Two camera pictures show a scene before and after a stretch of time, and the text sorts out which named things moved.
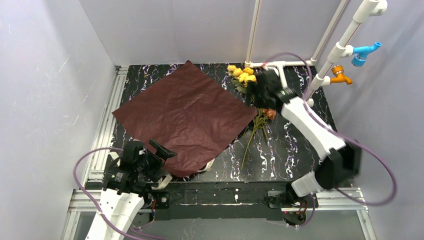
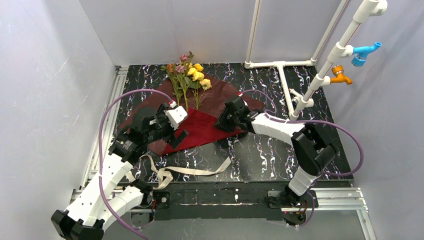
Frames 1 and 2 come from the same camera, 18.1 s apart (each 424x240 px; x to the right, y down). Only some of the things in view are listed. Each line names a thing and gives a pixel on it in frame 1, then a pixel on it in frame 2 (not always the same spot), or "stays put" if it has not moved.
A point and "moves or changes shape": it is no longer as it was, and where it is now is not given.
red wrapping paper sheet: [186, 110] moves or changes shape
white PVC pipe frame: [364, 10] stays put
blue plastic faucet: [361, 52] stays put
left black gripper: [151, 156] to [171, 133]
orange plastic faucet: [338, 70] stays put
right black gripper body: [258, 88] to [226, 119]
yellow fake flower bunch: [242, 77] to [198, 84]
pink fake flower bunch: [263, 115] moves or changes shape
